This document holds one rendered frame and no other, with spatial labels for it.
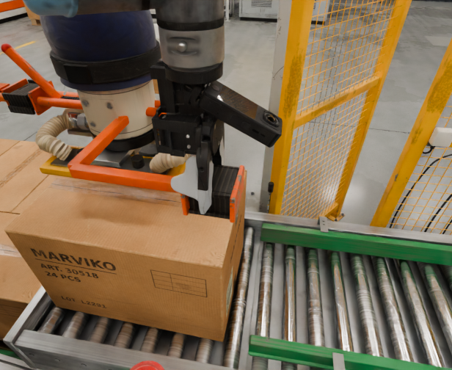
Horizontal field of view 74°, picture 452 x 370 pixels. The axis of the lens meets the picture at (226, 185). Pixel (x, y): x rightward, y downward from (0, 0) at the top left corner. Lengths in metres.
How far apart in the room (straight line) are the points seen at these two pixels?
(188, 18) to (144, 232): 0.60
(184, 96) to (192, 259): 0.46
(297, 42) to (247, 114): 0.70
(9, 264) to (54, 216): 0.57
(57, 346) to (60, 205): 0.43
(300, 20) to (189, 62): 0.72
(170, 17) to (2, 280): 1.27
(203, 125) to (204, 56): 0.09
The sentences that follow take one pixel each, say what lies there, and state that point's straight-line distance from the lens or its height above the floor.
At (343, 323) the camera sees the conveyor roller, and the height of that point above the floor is 0.55.
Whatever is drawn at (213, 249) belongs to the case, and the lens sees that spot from 0.77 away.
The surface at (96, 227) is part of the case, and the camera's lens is 0.89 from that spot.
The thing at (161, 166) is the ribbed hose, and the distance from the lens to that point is 0.69.
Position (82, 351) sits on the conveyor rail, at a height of 0.59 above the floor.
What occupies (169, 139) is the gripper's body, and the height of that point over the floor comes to 1.35.
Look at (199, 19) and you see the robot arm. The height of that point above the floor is 1.49.
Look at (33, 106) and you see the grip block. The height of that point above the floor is 1.23.
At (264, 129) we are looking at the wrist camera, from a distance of 0.39.
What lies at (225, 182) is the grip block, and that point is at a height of 1.26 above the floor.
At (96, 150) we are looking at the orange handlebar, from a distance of 0.63.
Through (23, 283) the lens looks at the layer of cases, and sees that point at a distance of 1.42.
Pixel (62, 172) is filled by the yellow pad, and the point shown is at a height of 1.12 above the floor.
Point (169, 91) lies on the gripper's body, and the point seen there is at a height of 1.41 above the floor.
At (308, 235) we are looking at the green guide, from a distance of 1.27.
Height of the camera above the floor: 1.56
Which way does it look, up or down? 39 degrees down
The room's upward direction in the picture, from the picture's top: straight up
